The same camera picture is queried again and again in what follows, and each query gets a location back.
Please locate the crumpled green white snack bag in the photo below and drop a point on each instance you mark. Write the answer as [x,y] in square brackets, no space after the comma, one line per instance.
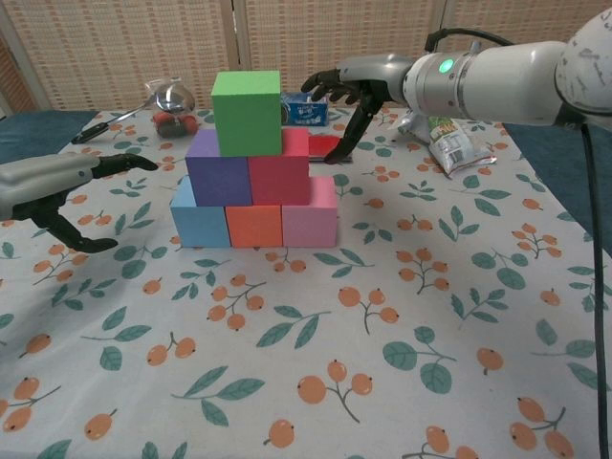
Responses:
[449,141]

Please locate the red foam cube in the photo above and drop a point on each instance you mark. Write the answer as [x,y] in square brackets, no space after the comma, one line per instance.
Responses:
[279,179]

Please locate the pink foam cube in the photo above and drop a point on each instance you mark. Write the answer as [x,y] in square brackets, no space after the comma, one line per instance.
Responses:
[308,222]

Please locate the orange foam cube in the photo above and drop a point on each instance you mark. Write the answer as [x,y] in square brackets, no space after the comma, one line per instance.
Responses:
[253,225]

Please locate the purple foam cube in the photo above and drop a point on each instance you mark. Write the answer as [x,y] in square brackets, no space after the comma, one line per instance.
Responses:
[217,181]

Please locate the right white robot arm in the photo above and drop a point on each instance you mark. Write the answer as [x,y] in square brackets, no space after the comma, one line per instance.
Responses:
[507,81]

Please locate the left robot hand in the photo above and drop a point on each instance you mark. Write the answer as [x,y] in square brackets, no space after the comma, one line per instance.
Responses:
[43,181]

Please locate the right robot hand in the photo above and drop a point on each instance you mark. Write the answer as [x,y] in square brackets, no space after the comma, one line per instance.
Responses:
[378,72]

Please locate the green foam cube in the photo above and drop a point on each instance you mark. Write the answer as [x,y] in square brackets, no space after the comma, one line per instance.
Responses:
[246,119]

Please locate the floral print tablecloth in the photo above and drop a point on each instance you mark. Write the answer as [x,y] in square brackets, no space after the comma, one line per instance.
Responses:
[306,382]

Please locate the bamboo folding screen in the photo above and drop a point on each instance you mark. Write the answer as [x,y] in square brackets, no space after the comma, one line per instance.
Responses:
[143,48]

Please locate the light blue foam cube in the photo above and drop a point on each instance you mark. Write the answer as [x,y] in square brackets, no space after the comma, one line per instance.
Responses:
[201,229]

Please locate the blue cookie package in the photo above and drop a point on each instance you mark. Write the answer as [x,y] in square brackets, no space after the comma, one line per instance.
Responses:
[306,112]

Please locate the red flat case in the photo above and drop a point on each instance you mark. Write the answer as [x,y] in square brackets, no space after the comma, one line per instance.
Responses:
[322,146]

